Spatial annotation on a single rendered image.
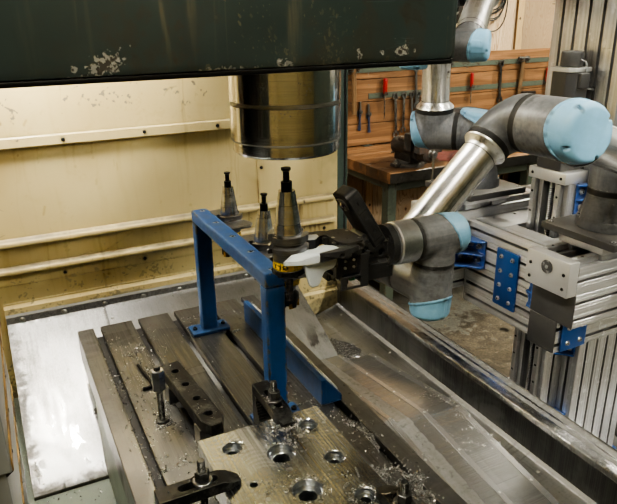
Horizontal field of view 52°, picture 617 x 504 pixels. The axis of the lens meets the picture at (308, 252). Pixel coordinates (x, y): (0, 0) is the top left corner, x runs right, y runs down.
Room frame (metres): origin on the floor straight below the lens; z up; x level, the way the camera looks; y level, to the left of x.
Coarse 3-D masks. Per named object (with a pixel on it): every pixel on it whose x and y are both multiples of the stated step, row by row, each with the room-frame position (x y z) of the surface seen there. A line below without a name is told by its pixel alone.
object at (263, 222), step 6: (258, 210) 1.26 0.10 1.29; (258, 216) 1.26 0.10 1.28; (264, 216) 1.25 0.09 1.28; (270, 216) 1.26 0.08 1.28; (258, 222) 1.26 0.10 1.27; (264, 222) 1.25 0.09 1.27; (270, 222) 1.26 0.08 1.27; (258, 228) 1.25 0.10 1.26; (264, 228) 1.25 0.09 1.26; (270, 228) 1.26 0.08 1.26; (258, 234) 1.25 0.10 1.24; (264, 234) 1.25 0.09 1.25; (258, 240) 1.25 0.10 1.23; (264, 240) 1.25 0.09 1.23
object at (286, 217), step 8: (280, 192) 0.92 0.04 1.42; (288, 192) 0.91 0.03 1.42; (280, 200) 0.91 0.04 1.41; (288, 200) 0.91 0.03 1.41; (296, 200) 0.92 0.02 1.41; (280, 208) 0.91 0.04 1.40; (288, 208) 0.91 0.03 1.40; (296, 208) 0.92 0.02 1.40; (280, 216) 0.91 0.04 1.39; (288, 216) 0.91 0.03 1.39; (296, 216) 0.91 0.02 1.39; (280, 224) 0.91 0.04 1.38; (288, 224) 0.91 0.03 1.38; (296, 224) 0.91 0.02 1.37; (280, 232) 0.91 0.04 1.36; (288, 232) 0.90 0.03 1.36; (296, 232) 0.91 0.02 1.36
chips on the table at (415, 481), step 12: (348, 420) 1.08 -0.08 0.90; (360, 420) 1.08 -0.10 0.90; (372, 420) 1.08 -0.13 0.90; (372, 432) 1.04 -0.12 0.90; (372, 444) 1.00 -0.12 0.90; (384, 468) 0.93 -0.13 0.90; (396, 468) 0.94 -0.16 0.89; (384, 480) 0.90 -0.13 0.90; (408, 480) 0.91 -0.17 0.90; (420, 480) 0.90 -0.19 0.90; (420, 492) 0.88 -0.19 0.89; (432, 492) 0.87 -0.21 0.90
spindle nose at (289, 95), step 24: (312, 72) 0.86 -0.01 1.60; (336, 72) 0.89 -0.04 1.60; (240, 96) 0.87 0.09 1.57; (264, 96) 0.85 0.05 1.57; (288, 96) 0.85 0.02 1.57; (312, 96) 0.86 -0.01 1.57; (336, 96) 0.89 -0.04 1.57; (240, 120) 0.87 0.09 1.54; (264, 120) 0.85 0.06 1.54; (288, 120) 0.85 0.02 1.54; (312, 120) 0.86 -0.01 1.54; (336, 120) 0.89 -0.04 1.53; (240, 144) 0.88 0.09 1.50; (264, 144) 0.85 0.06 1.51; (288, 144) 0.85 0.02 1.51; (312, 144) 0.86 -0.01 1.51; (336, 144) 0.90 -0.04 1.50
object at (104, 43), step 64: (0, 0) 0.66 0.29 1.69; (64, 0) 0.68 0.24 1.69; (128, 0) 0.71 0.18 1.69; (192, 0) 0.74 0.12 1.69; (256, 0) 0.78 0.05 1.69; (320, 0) 0.81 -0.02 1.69; (384, 0) 0.85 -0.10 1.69; (448, 0) 0.90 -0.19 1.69; (0, 64) 0.65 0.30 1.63; (64, 64) 0.68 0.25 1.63; (128, 64) 0.71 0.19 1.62; (192, 64) 0.74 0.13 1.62; (256, 64) 0.78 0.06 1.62; (320, 64) 0.82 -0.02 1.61; (384, 64) 0.86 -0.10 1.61
